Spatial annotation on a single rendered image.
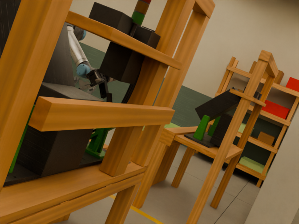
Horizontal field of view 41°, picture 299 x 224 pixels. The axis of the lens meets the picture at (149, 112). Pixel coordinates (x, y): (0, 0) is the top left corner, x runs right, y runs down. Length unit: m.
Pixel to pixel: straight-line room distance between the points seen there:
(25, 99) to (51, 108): 0.08
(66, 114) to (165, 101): 1.21
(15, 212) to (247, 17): 8.14
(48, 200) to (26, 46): 0.65
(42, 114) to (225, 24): 8.16
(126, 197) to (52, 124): 1.38
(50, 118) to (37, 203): 0.40
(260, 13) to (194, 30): 6.78
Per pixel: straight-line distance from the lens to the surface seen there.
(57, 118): 1.22
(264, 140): 8.30
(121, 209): 2.54
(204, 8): 2.29
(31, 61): 1.10
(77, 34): 2.63
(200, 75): 9.08
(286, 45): 8.94
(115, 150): 2.02
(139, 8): 1.63
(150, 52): 1.67
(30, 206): 1.45
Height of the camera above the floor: 1.49
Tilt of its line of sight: 7 degrees down
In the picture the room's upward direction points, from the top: 22 degrees clockwise
